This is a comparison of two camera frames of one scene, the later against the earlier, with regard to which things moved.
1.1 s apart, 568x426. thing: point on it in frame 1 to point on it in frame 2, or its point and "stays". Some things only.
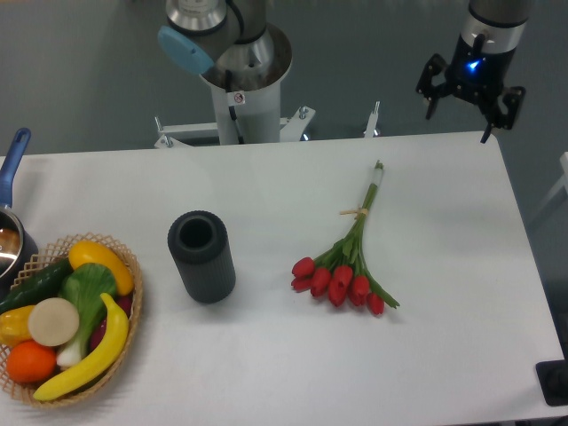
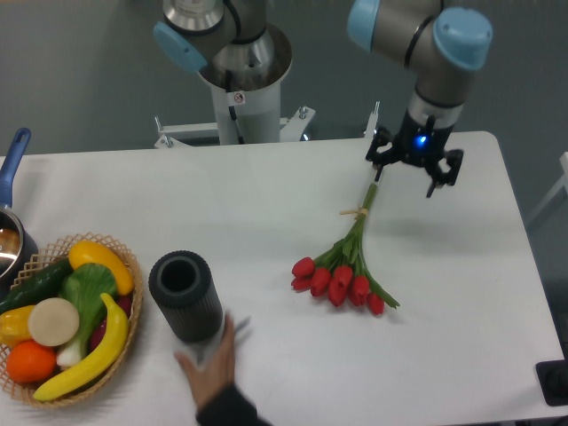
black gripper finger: [505, 119] to [445, 178]
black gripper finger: [436, 67] to [380, 159]
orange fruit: [29, 362] stays
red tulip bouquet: [342, 272] stays
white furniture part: [563, 183] stays
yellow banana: [97, 366] stays
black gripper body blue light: [478, 76] to [421, 145]
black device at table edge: [553, 379] stays
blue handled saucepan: [18, 244] stays
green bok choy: [84, 286] stays
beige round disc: [53, 321] stays
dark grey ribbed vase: [201, 245] to [182, 284]
